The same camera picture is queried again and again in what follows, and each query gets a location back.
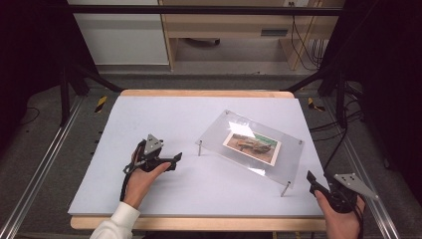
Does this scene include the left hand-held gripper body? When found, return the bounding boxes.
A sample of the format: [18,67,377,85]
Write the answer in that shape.
[122,133,177,175]

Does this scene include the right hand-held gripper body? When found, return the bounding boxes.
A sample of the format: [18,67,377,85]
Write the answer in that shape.
[322,172,379,214]

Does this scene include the clear acrylic photo frame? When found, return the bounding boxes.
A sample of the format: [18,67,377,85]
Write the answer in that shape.
[195,109,305,197]

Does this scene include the person's right hand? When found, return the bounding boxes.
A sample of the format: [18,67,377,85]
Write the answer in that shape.
[314,191,366,239]

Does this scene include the person's left hand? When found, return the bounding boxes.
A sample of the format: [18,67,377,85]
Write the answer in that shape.
[122,150,172,210]

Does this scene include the light grey table mat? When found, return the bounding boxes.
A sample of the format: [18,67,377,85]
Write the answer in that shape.
[68,96,327,217]

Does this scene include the wooden table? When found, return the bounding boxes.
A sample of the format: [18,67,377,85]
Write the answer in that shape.
[70,89,327,232]

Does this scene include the yellow black tape marker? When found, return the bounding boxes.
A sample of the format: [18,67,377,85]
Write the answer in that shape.
[95,96,108,114]
[307,97,326,113]

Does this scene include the painting print card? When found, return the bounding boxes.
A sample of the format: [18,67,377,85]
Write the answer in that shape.
[222,131,283,167]

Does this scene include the black metal stand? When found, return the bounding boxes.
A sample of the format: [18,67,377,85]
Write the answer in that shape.
[59,63,123,127]
[282,63,349,128]

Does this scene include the white cabinet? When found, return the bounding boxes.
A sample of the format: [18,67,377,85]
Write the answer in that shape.
[67,0,170,66]

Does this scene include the black curtain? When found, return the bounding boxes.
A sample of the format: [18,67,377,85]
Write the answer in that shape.
[0,0,98,150]
[319,0,422,200]

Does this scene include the black horizontal bar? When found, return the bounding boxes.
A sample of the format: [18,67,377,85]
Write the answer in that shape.
[66,4,344,17]

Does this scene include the light wooden desk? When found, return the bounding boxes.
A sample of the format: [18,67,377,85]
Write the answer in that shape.
[158,0,346,72]

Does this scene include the aluminium floor rail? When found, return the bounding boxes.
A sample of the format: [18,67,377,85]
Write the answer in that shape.
[322,98,401,239]
[0,96,84,239]

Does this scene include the left hand-held gripper cable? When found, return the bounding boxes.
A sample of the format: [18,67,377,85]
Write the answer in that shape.
[119,165,133,202]

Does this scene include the thin black floor cable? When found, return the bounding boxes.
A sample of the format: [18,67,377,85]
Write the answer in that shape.
[18,107,41,126]

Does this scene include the hanging black cables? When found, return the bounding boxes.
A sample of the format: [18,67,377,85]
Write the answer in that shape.
[291,1,324,72]

